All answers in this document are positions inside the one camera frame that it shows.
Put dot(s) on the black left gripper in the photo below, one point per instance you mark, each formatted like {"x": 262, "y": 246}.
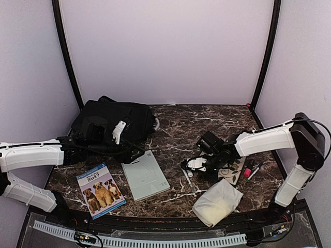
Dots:
{"x": 126, "y": 157}

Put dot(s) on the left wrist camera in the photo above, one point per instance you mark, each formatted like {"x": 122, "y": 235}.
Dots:
{"x": 116, "y": 133}

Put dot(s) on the pale green hardcover book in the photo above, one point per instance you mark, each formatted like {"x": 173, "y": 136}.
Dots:
{"x": 145, "y": 177}

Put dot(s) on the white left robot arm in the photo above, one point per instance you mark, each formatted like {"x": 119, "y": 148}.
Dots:
{"x": 55, "y": 152}

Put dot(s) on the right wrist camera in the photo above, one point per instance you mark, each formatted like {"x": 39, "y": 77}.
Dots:
{"x": 194, "y": 164}

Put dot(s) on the black frame post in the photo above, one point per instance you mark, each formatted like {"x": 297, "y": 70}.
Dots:
{"x": 267, "y": 54}
{"x": 65, "y": 52}

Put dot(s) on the clear syringe pen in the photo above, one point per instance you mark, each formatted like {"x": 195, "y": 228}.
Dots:
{"x": 190, "y": 183}

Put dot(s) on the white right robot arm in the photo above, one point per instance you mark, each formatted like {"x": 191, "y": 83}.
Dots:
{"x": 300, "y": 133}

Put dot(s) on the dog picture book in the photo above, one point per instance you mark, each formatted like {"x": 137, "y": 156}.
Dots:
{"x": 100, "y": 191}

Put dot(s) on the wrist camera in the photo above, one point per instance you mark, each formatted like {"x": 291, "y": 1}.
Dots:
{"x": 194, "y": 164}
{"x": 116, "y": 133}

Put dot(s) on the black right frame post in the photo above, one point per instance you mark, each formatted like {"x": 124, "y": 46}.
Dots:
{"x": 267, "y": 54}

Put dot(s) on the black student backpack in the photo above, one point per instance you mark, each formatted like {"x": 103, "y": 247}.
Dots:
{"x": 97, "y": 120}

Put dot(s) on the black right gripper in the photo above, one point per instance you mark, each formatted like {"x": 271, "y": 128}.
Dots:
{"x": 213, "y": 176}

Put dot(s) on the grey slotted cable duct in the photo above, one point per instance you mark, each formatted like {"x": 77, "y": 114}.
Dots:
{"x": 135, "y": 239}

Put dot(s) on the pink highlighter marker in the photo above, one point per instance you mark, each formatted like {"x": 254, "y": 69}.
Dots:
{"x": 249, "y": 168}

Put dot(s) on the black left frame post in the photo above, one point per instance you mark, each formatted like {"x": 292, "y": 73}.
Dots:
{"x": 65, "y": 52}

